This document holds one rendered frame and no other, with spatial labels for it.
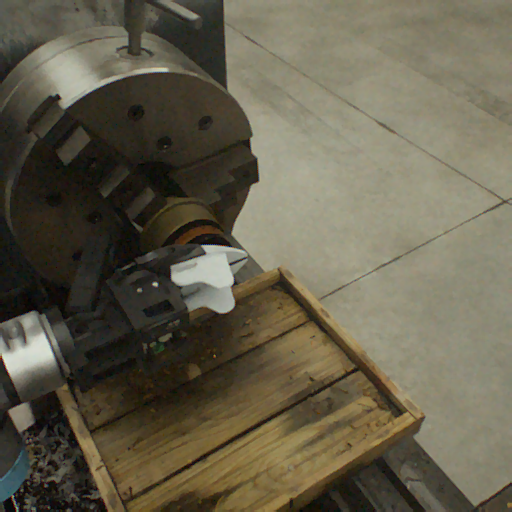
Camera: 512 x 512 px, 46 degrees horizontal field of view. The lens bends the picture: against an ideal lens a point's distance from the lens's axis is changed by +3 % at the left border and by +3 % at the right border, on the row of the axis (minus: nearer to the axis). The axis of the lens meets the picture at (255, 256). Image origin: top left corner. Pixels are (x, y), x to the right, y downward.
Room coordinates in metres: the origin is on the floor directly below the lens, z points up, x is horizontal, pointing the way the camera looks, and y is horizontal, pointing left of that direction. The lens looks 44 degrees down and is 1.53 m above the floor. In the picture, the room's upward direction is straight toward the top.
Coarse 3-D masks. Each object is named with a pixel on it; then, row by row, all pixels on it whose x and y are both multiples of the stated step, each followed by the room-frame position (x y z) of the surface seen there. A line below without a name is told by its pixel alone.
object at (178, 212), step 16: (160, 208) 0.50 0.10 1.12; (176, 208) 0.50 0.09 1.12; (192, 208) 0.51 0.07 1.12; (208, 208) 0.53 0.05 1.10; (160, 224) 0.49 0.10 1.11; (176, 224) 0.48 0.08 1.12; (192, 224) 0.48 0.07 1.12; (208, 224) 0.49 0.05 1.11; (144, 240) 0.49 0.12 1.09; (160, 240) 0.47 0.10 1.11; (176, 240) 0.47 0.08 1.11; (192, 240) 0.46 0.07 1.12; (208, 240) 0.46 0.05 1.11; (224, 240) 0.47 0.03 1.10
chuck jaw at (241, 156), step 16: (240, 144) 0.65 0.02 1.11; (208, 160) 0.62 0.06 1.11; (224, 160) 0.62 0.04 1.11; (240, 160) 0.61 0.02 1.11; (256, 160) 0.62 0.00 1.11; (176, 176) 0.59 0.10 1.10; (192, 176) 0.59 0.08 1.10; (208, 176) 0.59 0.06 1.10; (224, 176) 0.58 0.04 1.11; (240, 176) 0.61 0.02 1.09; (256, 176) 0.62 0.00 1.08; (176, 192) 0.59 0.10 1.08; (192, 192) 0.56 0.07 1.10; (208, 192) 0.56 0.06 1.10; (224, 192) 0.57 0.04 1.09; (224, 208) 0.57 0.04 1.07
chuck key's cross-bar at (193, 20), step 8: (144, 0) 0.62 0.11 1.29; (152, 0) 0.61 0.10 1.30; (160, 0) 0.60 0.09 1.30; (168, 0) 0.60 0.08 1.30; (160, 8) 0.60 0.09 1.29; (168, 8) 0.59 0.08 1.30; (176, 8) 0.59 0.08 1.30; (184, 8) 0.58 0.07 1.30; (176, 16) 0.58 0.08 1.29; (184, 16) 0.57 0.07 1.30; (192, 16) 0.57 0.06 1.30; (192, 24) 0.56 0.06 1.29; (200, 24) 0.57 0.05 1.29
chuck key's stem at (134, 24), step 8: (128, 0) 0.63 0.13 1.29; (136, 0) 0.63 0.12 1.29; (128, 8) 0.63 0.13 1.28; (136, 8) 0.63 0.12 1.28; (144, 8) 0.63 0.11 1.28; (128, 16) 0.63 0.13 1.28; (136, 16) 0.63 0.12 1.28; (144, 16) 0.63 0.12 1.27; (128, 24) 0.63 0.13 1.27; (136, 24) 0.63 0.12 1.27; (144, 24) 0.63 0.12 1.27; (128, 32) 0.63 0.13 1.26; (136, 32) 0.63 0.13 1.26; (128, 40) 0.63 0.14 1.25; (136, 40) 0.63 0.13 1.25; (128, 48) 0.63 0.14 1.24; (136, 48) 0.63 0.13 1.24; (136, 56) 0.63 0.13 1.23
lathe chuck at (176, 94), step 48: (96, 48) 0.64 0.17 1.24; (144, 48) 0.65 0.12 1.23; (48, 96) 0.57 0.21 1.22; (96, 96) 0.56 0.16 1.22; (144, 96) 0.59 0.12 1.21; (192, 96) 0.62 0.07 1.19; (0, 144) 0.56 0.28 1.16; (48, 144) 0.53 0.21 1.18; (144, 144) 0.58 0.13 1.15; (192, 144) 0.62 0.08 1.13; (0, 192) 0.53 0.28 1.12; (48, 192) 0.52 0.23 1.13; (96, 192) 0.55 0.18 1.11; (240, 192) 0.65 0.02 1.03; (48, 240) 0.51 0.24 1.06
